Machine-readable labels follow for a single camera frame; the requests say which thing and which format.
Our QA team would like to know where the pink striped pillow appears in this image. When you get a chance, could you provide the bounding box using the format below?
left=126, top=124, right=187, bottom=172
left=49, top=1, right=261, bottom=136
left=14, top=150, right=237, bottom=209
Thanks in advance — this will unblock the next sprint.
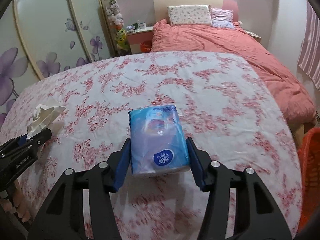
left=210, top=7, right=235, bottom=29

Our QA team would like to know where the coral red duvet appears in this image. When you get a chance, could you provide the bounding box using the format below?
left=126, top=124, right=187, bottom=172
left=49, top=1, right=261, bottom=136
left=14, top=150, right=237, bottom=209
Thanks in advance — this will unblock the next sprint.
left=151, top=19, right=316, bottom=125

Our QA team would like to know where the white mug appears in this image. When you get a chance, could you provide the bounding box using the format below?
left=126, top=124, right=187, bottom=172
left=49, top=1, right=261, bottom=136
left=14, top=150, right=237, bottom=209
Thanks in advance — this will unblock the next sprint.
left=139, top=22, right=146, bottom=29

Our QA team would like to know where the pink white nightstand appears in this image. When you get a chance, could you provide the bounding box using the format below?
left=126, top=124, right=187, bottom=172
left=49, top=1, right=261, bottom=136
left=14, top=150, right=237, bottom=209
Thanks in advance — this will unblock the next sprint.
left=126, top=27, right=153, bottom=54

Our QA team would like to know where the beige pink headboard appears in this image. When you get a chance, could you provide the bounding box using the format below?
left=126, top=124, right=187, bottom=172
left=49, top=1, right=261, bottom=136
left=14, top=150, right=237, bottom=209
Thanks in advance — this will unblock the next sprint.
left=152, top=0, right=239, bottom=27

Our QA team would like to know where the orange plastic basket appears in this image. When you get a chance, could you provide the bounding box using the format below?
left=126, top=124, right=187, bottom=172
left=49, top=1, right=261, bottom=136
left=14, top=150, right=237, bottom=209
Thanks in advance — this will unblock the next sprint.
left=298, top=127, right=320, bottom=231

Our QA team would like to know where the white tissue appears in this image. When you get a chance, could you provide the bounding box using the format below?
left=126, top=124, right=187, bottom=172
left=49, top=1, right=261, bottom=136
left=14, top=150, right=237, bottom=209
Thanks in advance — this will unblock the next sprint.
left=27, top=96, right=66, bottom=139

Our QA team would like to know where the plush toy hanging stack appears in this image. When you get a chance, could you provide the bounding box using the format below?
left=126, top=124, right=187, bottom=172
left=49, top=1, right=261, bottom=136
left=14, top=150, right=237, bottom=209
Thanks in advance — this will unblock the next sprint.
left=106, top=0, right=131, bottom=56

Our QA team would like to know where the blue tissue pack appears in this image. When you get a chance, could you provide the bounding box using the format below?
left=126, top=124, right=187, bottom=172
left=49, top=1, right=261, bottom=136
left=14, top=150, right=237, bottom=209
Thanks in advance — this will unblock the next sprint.
left=129, top=105, right=190, bottom=177

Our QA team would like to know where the floral pink tablecloth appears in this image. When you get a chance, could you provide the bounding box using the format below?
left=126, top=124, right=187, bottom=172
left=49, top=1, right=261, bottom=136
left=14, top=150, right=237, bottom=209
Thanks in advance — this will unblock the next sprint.
left=1, top=51, right=302, bottom=235

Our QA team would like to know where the floral sliding wardrobe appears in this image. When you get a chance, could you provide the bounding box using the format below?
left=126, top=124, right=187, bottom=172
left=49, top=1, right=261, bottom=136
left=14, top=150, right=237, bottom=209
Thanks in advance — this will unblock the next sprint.
left=1, top=0, right=111, bottom=120

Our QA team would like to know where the pink striped curtain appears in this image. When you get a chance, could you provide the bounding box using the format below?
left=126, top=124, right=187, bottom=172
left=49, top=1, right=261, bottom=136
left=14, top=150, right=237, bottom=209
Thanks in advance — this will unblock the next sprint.
left=298, top=2, right=320, bottom=90

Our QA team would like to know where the floral white pillow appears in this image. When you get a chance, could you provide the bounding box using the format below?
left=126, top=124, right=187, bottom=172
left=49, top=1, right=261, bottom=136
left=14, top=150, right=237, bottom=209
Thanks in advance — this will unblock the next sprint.
left=167, top=4, right=212, bottom=26

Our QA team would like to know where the right side nightstand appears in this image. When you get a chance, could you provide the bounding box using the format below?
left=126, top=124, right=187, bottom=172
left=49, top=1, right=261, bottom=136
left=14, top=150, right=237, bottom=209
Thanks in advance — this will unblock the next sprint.
left=245, top=30, right=262, bottom=43

